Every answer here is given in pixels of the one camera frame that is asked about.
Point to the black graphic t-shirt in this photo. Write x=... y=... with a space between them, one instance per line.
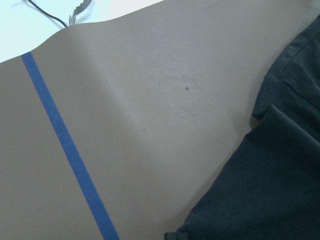
x=269 y=189

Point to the reacher grabber stick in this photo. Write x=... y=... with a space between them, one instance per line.
x=78 y=10

